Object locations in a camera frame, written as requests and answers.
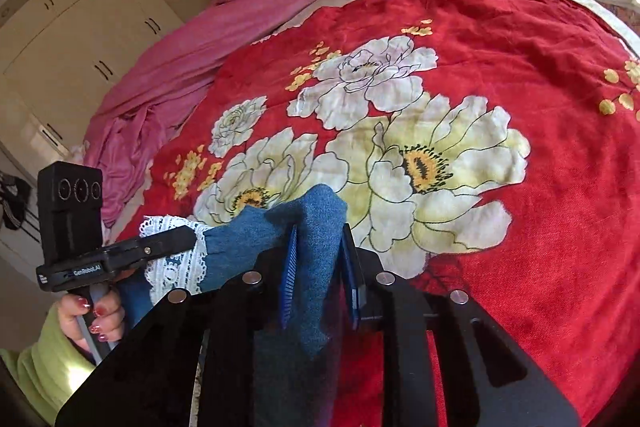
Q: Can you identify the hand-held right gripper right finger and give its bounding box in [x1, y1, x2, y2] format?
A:
[341, 224, 581, 427]

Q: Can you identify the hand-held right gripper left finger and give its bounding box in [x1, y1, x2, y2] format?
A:
[55, 224, 301, 427]

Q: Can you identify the pink bed sheet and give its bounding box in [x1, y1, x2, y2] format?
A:
[82, 0, 338, 228]

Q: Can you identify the red floral blanket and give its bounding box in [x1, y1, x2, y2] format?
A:
[102, 0, 640, 427]

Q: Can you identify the person's left forearm green sleeve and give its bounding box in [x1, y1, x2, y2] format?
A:
[0, 302, 96, 425]

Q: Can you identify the blue denim pants lace trim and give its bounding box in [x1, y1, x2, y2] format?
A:
[117, 184, 351, 427]

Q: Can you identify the black hanging item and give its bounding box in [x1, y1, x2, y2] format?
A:
[0, 174, 33, 230]

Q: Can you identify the cream wardrobe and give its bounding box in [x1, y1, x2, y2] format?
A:
[0, 0, 186, 158]

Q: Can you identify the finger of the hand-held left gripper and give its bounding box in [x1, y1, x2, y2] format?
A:
[102, 228, 197, 278]

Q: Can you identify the person's left hand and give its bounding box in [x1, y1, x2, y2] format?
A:
[57, 289, 127, 355]

